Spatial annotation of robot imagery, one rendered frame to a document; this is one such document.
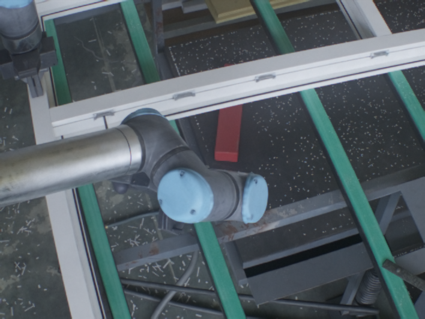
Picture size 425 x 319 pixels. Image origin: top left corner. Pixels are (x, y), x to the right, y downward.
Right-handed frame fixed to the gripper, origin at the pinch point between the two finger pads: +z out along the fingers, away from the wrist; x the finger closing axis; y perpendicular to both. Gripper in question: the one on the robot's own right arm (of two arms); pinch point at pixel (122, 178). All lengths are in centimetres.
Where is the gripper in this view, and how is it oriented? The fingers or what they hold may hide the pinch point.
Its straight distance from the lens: 160.7
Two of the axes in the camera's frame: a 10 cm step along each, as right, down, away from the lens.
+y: 2.7, -9.4, 2.2
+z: -8.1, -1.0, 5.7
